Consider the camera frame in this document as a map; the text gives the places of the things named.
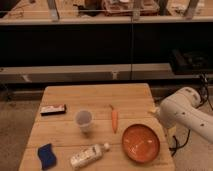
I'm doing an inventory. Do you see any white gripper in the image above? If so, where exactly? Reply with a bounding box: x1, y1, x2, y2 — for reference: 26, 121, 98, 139
148, 107, 169, 128

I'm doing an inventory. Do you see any orange ceramic bowl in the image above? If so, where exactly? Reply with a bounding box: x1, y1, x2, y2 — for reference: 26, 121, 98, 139
122, 124, 160, 164

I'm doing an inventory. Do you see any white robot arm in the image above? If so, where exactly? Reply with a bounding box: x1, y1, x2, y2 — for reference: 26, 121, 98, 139
150, 87, 213, 143

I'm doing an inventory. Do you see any orange carrot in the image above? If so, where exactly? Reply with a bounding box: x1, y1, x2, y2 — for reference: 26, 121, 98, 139
109, 105, 118, 133

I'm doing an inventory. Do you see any black device on shelf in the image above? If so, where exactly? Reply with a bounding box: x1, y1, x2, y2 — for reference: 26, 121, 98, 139
169, 49, 213, 75

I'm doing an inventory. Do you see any clear plastic cup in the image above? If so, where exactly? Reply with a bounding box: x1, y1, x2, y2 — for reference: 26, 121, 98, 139
74, 110, 93, 133

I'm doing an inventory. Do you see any white plastic bottle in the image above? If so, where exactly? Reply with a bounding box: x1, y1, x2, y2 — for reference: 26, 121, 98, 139
70, 143, 110, 170

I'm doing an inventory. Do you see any blue sponge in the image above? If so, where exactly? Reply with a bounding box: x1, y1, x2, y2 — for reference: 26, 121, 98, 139
37, 143, 57, 170

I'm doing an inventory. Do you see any black cable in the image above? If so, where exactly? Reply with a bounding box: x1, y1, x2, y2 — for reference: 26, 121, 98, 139
168, 74, 213, 157

